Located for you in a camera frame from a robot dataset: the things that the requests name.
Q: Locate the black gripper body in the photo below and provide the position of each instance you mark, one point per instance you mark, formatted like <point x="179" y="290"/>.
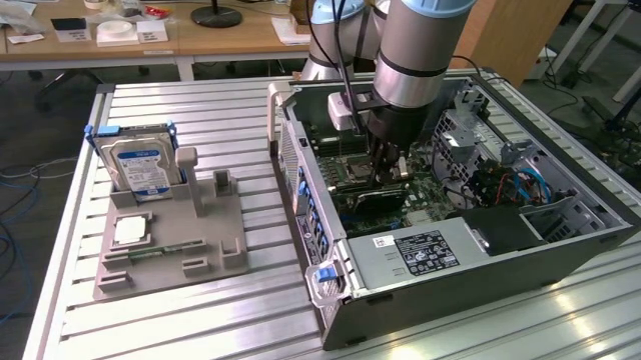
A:
<point x="396" y="125"/>

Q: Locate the green graphics card black fan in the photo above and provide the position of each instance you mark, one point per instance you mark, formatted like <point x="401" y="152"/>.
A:
<point x="378" y="206"/>

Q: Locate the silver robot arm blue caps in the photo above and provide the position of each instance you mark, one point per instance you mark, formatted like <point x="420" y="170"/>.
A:
<point x="410" y="56"/>

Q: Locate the CPU socket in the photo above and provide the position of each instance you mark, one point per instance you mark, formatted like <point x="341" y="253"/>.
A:
<point x="357" y="168"/>

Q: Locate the green motherboard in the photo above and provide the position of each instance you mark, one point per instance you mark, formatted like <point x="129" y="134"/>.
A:
<point x="425" y="198"/>

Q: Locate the thin socket locking lever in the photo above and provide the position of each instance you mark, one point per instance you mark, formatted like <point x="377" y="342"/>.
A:
<point x="341" y="148"/>

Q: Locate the silver perforated disk bay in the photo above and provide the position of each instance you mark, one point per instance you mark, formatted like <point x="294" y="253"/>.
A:
<point x="465" y="157"/>

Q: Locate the silver chipset heatsink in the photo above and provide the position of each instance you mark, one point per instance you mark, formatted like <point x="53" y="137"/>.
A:
<point x="420" y="219"/>

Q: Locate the silver power supply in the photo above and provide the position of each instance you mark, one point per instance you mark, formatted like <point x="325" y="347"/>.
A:
<point x="370" y="270"/>

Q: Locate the blue case latch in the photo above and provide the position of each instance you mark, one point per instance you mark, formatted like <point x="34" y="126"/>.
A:
<point x="325" y="273"/>

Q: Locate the white paper stack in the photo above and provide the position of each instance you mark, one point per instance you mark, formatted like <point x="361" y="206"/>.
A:
<point x="290" y="33"/>

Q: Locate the wooden cabinet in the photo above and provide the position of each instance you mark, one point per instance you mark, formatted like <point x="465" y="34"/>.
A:
<point x="525" y="37"/>

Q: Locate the cardboard box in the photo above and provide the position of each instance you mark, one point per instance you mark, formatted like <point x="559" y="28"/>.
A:
<point x="300" y="13"/>

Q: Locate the open black PC case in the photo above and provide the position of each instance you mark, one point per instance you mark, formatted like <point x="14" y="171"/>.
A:
<point x="450" y="300"/>

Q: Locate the black round lamp base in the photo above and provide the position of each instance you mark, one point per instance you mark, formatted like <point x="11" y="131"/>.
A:
<point x="215" y="18"/>

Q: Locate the grey parts rack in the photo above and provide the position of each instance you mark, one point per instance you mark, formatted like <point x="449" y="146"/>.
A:
<point x="170" y="228"/>

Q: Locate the hard disk blue label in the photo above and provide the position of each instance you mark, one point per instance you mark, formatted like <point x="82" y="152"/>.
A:
<point x="141" y="168"/>

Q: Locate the silver CPU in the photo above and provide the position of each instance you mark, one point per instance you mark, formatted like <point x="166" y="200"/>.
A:
<point x="131" y="229"/>

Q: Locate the small white box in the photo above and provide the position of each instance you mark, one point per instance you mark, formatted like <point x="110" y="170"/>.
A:
<point x="150" y="35"/>

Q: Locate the red packet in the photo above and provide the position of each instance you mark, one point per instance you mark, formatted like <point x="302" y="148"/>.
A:
<point x="157" y="12"/>

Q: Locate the white box with tape roll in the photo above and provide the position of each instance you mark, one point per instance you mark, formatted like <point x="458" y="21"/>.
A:
<point x="118" y="39"/>

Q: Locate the white tape roll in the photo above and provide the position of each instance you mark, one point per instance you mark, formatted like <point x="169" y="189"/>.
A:
<point x="95" y="4"/>

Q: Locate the white box black top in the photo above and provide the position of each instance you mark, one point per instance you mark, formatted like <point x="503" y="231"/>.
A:
<point x="73" y="35"/>

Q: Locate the black office chair base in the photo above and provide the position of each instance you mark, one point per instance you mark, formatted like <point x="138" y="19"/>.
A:
<point x="50" y="86"/>

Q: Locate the wooden desk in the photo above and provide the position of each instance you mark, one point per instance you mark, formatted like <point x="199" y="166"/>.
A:
<point x="30" y="50"/>

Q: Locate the white paper label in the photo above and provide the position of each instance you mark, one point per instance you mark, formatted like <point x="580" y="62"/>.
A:
<point x="24" y="38"/>

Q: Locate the clear plastic bag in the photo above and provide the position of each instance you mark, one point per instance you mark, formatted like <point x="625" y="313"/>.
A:
<point x="20" y="18"/>

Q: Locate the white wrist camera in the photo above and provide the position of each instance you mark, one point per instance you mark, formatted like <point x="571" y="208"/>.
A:
<point x="344" y="112"/>

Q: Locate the white desk frame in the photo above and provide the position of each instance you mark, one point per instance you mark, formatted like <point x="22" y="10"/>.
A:
<point x="625" y="88"/>

